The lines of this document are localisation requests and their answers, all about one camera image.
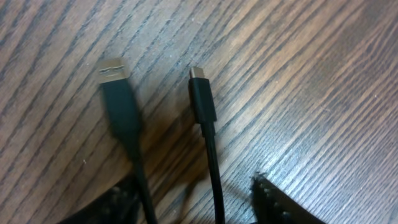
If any black USB-C cable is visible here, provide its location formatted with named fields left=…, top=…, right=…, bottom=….
left=188, top=66, right=226, bottom=224

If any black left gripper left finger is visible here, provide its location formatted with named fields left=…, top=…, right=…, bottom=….
left=59, top=177, right=140, bottom=224

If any black USB-A cable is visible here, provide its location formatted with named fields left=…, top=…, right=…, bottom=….
left=95, top=57, right=159, bottom=224

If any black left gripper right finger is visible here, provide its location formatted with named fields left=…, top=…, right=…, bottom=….
left=251, top=172, right=325, bottom=224

